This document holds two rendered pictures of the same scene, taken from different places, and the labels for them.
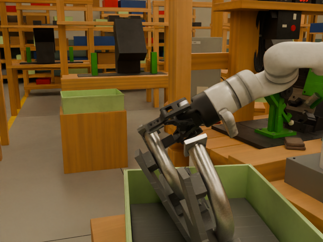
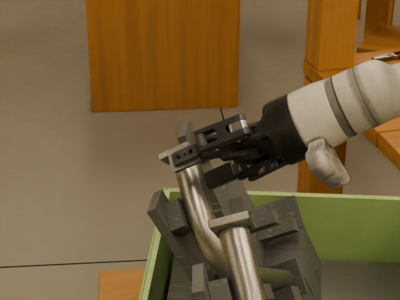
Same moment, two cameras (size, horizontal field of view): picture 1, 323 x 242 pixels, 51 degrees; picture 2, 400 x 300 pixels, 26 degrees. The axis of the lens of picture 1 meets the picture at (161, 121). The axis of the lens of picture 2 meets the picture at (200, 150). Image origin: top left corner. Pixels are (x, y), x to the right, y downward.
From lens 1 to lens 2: 0.35 m
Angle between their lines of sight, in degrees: 17
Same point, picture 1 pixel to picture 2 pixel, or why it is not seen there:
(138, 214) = (184, 278)
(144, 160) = (166, 215)
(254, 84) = (383, 97)
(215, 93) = (303, 108)
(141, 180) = not seen: hidden behind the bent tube
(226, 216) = not seen: outside the picture
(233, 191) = (388, 249)
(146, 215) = not seen: hidden behind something
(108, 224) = (130, 287)
